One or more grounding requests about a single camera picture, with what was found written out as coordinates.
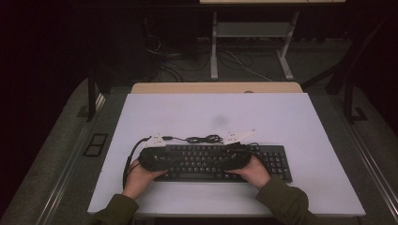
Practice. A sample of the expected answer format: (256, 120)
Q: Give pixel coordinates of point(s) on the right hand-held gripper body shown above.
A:
(239, 157)

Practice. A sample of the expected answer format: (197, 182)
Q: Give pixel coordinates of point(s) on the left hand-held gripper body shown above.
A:
(153, 159)

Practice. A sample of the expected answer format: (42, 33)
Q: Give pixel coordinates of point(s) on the black computer keyboard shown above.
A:
(200, 162)

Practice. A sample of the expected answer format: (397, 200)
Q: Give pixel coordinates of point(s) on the person's right hand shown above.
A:
(255, 173)

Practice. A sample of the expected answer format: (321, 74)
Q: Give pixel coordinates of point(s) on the person's left hand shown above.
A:
(137, 179)

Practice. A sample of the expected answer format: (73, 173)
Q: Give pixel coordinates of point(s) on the white table board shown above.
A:
(219, 109)

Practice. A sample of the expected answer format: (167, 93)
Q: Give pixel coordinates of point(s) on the black upright stand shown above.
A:
(91, 100)

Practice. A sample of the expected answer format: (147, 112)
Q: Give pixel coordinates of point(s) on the black angled stand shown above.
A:
(348, 100)

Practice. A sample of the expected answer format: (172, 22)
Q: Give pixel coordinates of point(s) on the black floor socket frame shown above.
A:
(95, 145)

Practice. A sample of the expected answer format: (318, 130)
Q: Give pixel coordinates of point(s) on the metal floor rail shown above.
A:
(375, 178)
(62, 187)

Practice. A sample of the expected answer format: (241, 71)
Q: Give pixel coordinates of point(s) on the grey metal desk frame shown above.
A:
(250, 29)

